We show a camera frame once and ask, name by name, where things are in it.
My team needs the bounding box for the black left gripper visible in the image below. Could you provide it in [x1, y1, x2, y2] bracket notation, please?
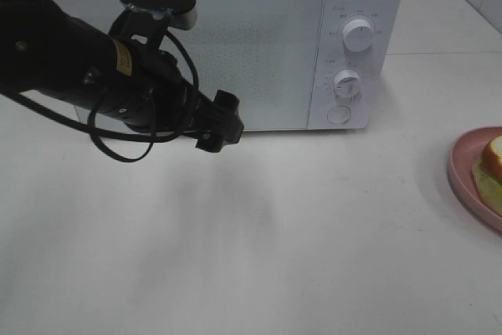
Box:
[107, 10, 244, 153]

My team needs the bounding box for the white microwave door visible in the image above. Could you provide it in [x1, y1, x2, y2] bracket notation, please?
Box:
[23, 0, 327, 133]

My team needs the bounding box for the round door release button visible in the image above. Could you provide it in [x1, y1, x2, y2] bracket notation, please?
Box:
[326, 105, 351, 125]

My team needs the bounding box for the white timer knob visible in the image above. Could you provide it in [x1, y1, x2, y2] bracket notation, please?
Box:
[333, 69, 362, 98]

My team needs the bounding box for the pink round plate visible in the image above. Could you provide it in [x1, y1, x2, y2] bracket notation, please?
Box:
[447, 126, 501, 234]

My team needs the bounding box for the white bread sandwich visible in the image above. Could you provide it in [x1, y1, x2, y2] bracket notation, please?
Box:
[471, 136, 501, 215]

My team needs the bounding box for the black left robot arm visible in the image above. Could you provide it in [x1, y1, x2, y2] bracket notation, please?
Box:
[1, 0, 244, 157]

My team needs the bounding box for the upper white power knob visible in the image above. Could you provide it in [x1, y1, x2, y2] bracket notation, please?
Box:
[342, 16, 375, 53]

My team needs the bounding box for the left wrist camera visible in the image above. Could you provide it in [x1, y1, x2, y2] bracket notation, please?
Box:
[119, 0, 198, 31]

